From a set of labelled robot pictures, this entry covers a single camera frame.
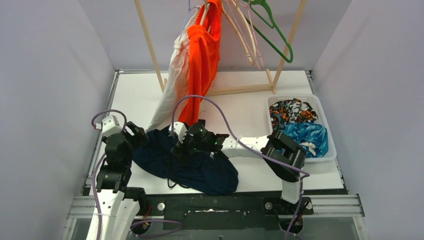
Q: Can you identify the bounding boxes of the navy blue shorts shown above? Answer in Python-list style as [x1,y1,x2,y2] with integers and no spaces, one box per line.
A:
[132,126,239,196]

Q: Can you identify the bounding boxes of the camouflage orange grey shorts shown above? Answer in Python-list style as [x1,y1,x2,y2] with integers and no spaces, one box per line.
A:
[268,98,319,130]

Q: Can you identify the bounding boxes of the blue patterned shorts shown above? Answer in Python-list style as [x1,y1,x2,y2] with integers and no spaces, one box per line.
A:
[281,122,329,158]

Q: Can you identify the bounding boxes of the clear plastic basket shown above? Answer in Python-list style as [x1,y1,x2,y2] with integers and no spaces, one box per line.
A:
[265,93,337,163]

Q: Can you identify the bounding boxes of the wooden hanger of orange shorts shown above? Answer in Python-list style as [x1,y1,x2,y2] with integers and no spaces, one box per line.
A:
[199,0,211,33]

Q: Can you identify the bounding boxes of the pink hanger of blue shorts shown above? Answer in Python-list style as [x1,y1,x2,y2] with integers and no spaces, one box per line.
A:
[225,0,264,70]

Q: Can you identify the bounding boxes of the green hanger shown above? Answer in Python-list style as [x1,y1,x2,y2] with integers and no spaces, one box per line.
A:
[243,0,294,63]

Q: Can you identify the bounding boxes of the wooden hanger of navy shorts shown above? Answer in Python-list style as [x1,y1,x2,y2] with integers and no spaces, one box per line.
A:
[222,0,257,66]

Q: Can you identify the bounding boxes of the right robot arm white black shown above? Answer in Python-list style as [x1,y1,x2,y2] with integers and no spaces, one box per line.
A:
[168,121,307,214]

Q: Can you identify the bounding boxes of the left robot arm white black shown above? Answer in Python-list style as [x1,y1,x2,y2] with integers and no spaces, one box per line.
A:
[86,121,148,240]

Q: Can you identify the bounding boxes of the white shorts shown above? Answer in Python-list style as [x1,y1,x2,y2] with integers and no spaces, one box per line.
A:
[147,9,200,132]

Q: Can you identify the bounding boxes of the lilac hanger of white shorts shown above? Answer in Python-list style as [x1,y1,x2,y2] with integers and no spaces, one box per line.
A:
[178,0,200,41]

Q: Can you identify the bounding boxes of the wooden clothes rack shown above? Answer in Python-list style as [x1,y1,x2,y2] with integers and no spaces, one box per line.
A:
[133,0,310,100]

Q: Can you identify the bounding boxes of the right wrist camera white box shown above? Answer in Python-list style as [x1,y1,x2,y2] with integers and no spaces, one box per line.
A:
[168,121,188,143]

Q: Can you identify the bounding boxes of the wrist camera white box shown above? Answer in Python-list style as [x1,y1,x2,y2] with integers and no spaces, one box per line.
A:
[168,121,188,143]
[101,115,123,138]

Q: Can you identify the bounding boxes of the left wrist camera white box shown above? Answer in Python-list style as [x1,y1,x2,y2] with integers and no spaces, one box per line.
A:
[101,115,123,138]

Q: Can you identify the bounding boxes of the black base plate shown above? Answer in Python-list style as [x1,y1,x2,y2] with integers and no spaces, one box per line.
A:
[81,187,327,232]

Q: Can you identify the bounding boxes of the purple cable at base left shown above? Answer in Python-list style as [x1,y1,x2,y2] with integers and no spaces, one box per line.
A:
[129,219,184,239]

